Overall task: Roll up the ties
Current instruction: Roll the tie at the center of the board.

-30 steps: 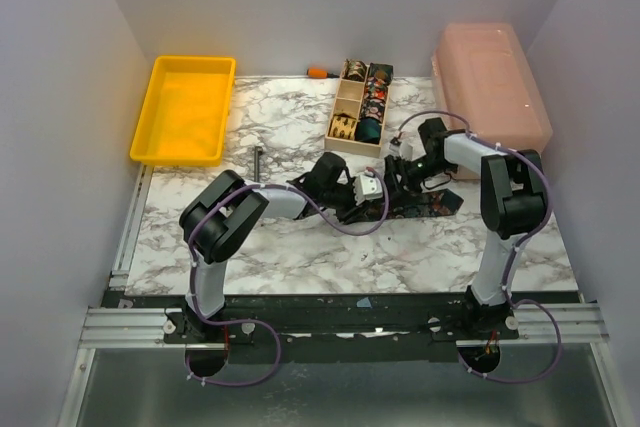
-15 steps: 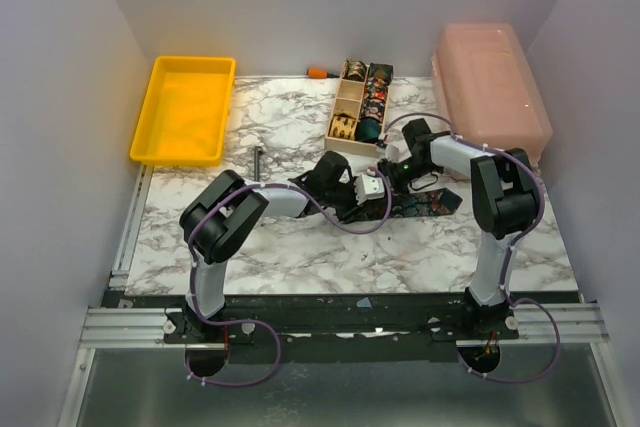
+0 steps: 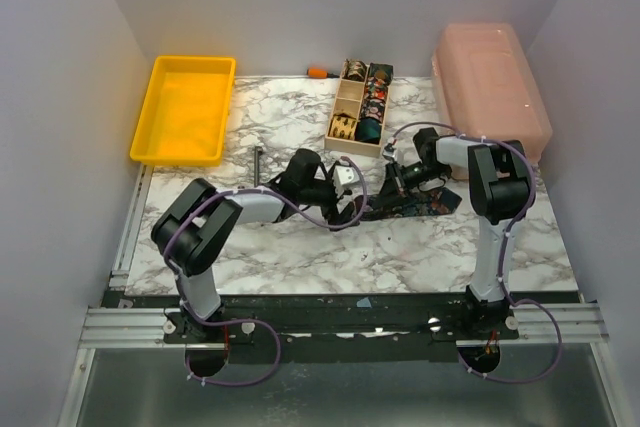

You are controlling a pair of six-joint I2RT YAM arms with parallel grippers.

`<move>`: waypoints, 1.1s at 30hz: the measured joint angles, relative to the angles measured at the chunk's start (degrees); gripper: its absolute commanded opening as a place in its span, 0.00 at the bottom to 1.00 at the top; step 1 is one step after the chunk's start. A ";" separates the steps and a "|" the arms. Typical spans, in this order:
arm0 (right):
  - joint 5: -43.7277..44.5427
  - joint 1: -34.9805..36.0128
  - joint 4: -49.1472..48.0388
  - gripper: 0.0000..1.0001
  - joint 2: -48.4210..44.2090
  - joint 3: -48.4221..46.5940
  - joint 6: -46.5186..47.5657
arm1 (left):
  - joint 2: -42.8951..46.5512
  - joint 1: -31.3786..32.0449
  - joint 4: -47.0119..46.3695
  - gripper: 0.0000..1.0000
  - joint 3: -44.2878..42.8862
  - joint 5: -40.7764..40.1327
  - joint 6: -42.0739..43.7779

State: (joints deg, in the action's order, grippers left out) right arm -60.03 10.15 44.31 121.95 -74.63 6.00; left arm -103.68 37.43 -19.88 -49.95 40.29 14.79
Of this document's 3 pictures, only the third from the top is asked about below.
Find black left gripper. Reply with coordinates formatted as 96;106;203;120
299;175;360;231

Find navy floral necktie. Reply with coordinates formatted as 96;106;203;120
360;186;462;222

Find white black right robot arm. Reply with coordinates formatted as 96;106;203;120
370;122;535;339

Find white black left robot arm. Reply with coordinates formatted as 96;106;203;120
151;148;368;342

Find dark green rolled tie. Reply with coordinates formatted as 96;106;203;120
354;118;382;144

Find wooden compartment organizer box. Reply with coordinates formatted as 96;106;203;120
324;59;392;158

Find yellow beetle print rolled tie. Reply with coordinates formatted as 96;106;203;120
328;114;358;141

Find dark rose print rolled tie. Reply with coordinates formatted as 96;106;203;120
360;98;386;123

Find red floral rolled tie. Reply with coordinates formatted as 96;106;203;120
364;77;389;101

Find metal rod tool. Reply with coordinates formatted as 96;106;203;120
253;146;263;187

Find green yellow rolled tie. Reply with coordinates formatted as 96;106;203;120
368;63;394;84

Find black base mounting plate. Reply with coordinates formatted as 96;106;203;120
164;293;518;364

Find cream brown rolled tie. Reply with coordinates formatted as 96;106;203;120
342;59;368;82

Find pink plastic storage box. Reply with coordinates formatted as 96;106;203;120
432;23;553;165

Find yellow plastic tray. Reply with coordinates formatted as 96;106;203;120
129;55;236;167

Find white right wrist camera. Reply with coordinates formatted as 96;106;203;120
381;137;403;163

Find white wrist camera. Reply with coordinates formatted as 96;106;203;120
331;159;362;197
381;137;403;163

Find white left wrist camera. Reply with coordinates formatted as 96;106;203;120
331;159;362;197

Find orange handled screwdriver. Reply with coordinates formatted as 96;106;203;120
306;67;340;79

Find aluminium extrusion rail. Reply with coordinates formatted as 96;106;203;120
79;303;609;350

